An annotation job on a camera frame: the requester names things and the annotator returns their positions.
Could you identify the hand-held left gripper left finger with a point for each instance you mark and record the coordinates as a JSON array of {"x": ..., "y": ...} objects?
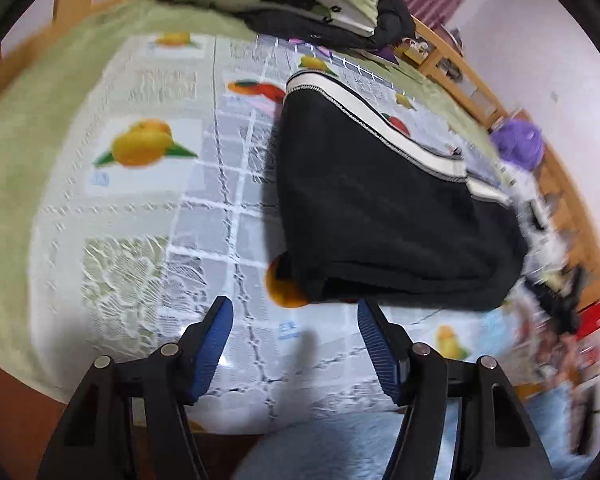
[{"x": 210, "y": 355}]

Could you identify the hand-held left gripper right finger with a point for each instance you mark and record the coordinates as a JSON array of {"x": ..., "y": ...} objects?
[{"x": 380, "y": 355}]

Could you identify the black pants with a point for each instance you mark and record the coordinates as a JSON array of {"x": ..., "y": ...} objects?
[{"x": 380, "y": 220}]

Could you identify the light blue fleece cloth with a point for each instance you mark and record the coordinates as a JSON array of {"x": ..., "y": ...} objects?
[{"x": 305, "y": 450}]

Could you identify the fruit print plastic tablecloth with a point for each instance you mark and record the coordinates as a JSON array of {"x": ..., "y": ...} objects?
[{"x": 155, "y": 240}]

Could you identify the white flower print pillow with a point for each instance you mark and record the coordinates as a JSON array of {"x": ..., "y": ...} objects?
[{"x": 522, "y": 185}]

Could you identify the purple plush toy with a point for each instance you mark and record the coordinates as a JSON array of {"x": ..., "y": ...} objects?
[{"x": 520, "y": 142}]

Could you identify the green bed blanket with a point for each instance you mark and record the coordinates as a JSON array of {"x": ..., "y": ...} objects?
[{"x": 10, "y": 160}]

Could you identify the purple cloth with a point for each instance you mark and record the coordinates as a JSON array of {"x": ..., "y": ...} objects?
[{"x": 390, "y": 54}]

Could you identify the cardboard box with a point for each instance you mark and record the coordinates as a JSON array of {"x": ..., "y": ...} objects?
[{"x": 414, "y": 51}]

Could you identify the black jacket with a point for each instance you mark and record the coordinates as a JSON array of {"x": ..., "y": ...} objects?
[{"x": 395, "y": 15}]

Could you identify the wooden bed frame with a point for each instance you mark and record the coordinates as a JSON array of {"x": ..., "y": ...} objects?
[{"x": 460, "y": 65}]

